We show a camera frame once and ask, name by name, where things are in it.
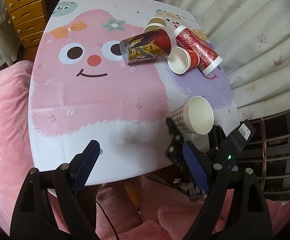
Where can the small red paper cup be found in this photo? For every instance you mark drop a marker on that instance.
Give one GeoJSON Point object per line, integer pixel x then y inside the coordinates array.
{"type": "Point", "coordinates": [183, 60]}

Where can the dark red printed cup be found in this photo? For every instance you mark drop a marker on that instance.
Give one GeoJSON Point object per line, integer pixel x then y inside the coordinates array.
{"type": "Point", "coordinates": [148, 46]}

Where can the checkered paper cup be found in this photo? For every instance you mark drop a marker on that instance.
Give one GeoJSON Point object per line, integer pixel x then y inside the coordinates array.
{"type": "Point", "coordinates": [195, 116]}

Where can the tall red paper cup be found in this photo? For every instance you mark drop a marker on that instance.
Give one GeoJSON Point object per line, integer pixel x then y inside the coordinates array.
{"type": "Point", "coordinates": [187, 39]}

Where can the cartoon printed tablecloth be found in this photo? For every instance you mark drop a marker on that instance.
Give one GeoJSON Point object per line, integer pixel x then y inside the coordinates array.
{"type": "Point", "coordinates": [81, 89]}

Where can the beige paper cup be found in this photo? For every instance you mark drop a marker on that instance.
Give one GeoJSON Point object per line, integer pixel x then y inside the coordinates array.
{"type": "Point", "coordinates": [155, 23]}

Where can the pink blanket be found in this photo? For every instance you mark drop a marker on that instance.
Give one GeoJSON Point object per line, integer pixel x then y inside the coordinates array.
{"type": "Point", "coordinates": [15, 153]}

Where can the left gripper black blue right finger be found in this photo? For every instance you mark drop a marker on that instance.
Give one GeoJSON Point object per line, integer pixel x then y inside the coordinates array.
{"type": "Point", "coordinates": [249, 216]}

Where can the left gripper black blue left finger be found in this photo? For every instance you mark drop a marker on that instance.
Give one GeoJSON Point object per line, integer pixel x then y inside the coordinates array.
{"type": "Point", "coordinates": [33, 216]}

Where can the pink fleece clothing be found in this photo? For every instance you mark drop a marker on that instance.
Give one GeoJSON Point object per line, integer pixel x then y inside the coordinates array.
{"type": "Point", "coordinates": [163, 212]}

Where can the white floral curtain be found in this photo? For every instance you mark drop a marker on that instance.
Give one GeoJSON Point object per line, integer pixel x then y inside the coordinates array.
{"type": "Point", "coordinates": [253, 39]}

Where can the metal rack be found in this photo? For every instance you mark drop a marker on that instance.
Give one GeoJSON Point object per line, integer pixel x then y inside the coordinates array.
{"type": "Point", "coordinates": [268, 154]}

